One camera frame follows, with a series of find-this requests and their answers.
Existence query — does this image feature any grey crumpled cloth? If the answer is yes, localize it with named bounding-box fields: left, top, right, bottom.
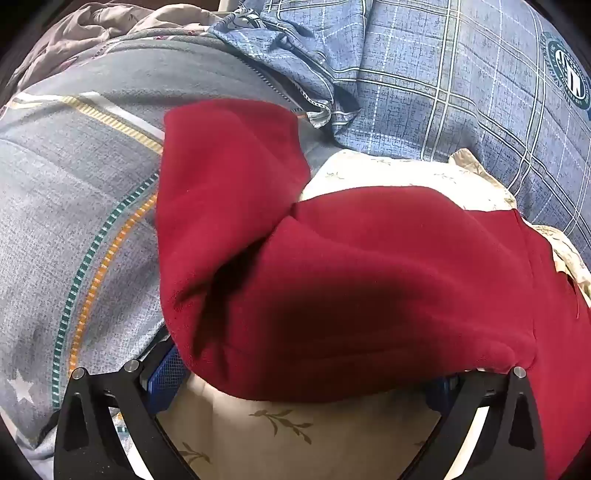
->
left=7, top=2, right=226, bottom=91

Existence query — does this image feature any grey striped star bedsheet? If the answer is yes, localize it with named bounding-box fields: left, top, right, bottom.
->
left=0, top=28, right=343, bottom=480

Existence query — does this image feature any red knit garment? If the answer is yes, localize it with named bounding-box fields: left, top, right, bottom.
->
left=156, top=99, right=590, bottom=479

